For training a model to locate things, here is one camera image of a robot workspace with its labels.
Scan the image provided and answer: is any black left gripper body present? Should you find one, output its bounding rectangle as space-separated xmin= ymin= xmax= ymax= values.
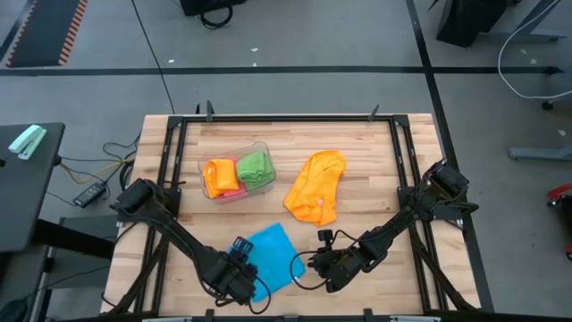
xmin=203 ymin=251 xmax=260 ymax=306

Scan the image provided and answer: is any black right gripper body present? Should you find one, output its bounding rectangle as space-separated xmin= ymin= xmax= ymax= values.
xmin=307 ymin=249 xmax=364 ymax=295

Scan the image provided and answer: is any blue microfiber towel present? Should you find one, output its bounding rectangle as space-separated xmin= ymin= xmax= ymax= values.
xmin=227 ymin=222 xmax=307 ymax=304

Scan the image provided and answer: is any pink microfiber towel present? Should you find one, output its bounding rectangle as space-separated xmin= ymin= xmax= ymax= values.
xmin=222 ymin=156 xmax=248 ymax=200

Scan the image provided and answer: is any orange microfiber towel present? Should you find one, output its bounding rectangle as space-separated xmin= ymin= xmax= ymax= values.
xmin=201 ymin=158 xmax=241 ymax=199
xmin=282 ymin=149 xmax=348 ymax=228

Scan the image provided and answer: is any green microfiber towel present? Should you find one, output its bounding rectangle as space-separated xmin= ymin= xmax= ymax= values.
xmin=235 ymin=150 xmax=277 ymax=192

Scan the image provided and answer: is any clear plastic bin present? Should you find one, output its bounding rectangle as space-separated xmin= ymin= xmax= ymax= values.
xmin=198 ymin=140 xmax=277 ymax=206

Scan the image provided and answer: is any black power adapter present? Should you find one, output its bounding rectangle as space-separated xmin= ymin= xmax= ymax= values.
xmin=71 ymin=182 xmax=106 ymax=209

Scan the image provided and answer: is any black office desk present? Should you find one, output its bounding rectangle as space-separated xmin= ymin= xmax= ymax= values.
xmin=0 ymin=122 xmax=66 ymax=254

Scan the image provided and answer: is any grey desk foot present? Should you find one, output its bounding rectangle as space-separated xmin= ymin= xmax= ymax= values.
xmin=508 ymin=143 xmax=572 ymax=163

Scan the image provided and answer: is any red upholstered chair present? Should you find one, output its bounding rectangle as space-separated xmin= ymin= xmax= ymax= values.
xmin=546 ymin=182 xmax=572 ymax=261

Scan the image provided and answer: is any mint green stapler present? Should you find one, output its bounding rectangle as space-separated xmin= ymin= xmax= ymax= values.
xmin=7 ymin=123 xmax=48 ymax=162

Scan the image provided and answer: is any black computer tower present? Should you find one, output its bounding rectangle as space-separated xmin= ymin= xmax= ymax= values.
xmin=179 ymin=0 xmax=248 ymax=18
xmin=434 ymin=0 xmax=509 ymax=49

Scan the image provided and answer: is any black orange-edged floor mat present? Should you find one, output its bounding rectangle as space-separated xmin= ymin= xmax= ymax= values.
xmin=3 ymin=0 xmax=90 ymax=69

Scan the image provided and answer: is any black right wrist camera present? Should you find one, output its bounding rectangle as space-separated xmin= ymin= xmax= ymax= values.
xmin=316 ymin=229 xmax=335 ymax=251

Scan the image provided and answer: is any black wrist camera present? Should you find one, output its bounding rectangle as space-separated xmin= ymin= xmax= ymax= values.
xmin=231 ymin=235 xmax=255 ymax=261
xmin=316 ymin=229 xmax=335 ymax=251

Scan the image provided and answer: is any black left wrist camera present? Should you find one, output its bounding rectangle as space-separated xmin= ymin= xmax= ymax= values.
xmin=231 ymin=235 xmax=255 ymax=261

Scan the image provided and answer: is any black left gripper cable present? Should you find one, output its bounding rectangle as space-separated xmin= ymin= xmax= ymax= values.
xmin=248 ymin=275 xmax=273 ymax=316

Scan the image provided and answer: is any yellow floor cable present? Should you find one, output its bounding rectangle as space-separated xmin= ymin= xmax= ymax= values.
xmin=57 ymin=155 xmax=138 ymax=186

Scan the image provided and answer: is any black power cable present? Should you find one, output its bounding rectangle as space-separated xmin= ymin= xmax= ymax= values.
xmin=46 ymin=132 xmax=142 ymax=208

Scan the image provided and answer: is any black hanging cable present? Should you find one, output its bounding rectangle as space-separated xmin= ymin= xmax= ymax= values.
xmin=130 ymin=0 xmax=177 ymax=115

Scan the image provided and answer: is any black coiled cable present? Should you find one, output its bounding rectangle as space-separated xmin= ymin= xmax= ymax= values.
xmin=198 ymin=3 xmax=235 ymax=30

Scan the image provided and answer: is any white floor cable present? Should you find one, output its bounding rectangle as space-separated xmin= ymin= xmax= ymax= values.
xmin=496 ymin=0 xmax=572 ymax=101

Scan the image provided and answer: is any grey desk leg frame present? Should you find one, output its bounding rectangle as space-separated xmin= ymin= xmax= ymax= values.
xmin=484 ymin=0 xmax=569 ymax=44

